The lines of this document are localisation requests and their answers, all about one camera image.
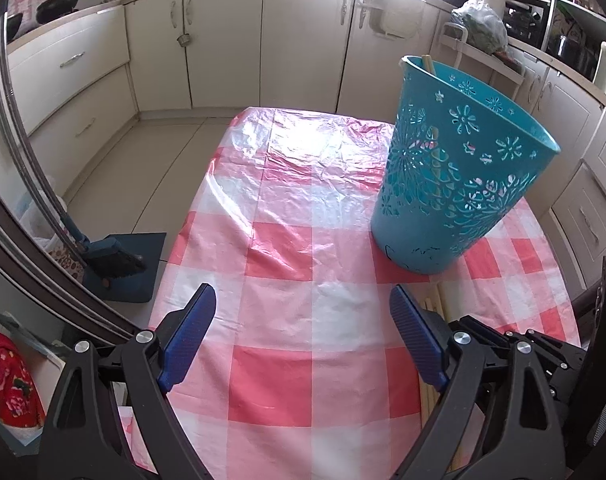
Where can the plastic bag of greens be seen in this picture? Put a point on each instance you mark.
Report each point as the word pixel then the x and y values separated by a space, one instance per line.
pixel 480 25

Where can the red white checked tablecloth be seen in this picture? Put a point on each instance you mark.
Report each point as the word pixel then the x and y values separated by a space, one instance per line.
pixel 283 260

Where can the white hanging bin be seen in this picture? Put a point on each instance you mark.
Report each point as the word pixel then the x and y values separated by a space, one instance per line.
pixel 393 17

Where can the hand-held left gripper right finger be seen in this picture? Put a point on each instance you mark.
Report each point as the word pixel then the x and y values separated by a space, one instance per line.
pixel 413 340

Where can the wooden chopstick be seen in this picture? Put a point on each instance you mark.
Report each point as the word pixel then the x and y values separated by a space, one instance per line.
pixel 444 300
pixel 428 305

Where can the black toaster oven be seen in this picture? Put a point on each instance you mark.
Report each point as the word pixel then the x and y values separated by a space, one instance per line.
pixel 525 22

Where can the cream door cabinets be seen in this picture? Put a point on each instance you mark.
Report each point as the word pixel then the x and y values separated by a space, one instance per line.
pixel 303 45

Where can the teal perforated plastic basket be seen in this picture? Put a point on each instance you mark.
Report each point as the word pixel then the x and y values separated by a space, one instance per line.
pixel 418 240

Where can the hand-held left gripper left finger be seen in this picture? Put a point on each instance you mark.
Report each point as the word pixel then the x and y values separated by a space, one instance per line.
pixel 188 340

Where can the small black wok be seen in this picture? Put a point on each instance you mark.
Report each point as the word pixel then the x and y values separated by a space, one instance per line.
pixel 14 27

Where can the red floral cushion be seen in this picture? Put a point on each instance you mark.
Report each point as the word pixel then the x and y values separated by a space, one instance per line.
pixel 8 385

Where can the cream drawer cabinet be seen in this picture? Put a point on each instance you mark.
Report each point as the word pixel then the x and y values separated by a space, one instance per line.
pixel 73 90

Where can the small metal cup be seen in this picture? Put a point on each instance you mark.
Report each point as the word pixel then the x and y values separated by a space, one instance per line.
pixel 184 41

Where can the white trolley rack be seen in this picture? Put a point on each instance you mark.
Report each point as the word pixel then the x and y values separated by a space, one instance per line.
pixel 508 72

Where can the cream side cabinets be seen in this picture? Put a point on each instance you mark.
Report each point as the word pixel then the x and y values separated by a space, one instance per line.
pixel 573 125

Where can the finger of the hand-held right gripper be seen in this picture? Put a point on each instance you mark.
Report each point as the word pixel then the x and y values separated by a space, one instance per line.
pixel 563 365

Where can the blue broom and dustpan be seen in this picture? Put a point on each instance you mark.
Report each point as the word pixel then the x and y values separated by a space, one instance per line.
pixel 150 260

